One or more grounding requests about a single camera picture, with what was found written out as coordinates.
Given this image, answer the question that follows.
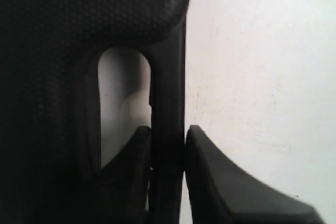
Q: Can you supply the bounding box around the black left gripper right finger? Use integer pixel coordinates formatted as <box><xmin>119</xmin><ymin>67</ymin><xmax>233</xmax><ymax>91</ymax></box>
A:
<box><xmin>185</xmin><ymin>125</ymin><xmax>323</xmax><ymax>224</ymax></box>

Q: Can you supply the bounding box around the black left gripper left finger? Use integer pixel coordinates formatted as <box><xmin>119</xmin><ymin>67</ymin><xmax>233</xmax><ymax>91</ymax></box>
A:
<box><xmin>91</xmin><ymin>126</ymin><xmax>151</xmax><ymax>223</ymax></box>

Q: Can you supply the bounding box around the black plastic tool case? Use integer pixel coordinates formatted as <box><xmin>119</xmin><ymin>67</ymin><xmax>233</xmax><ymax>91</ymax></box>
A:
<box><xmin>1</xmin><ymin>0</ymin><xmax>190</xmax><ymax>223</ymax></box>

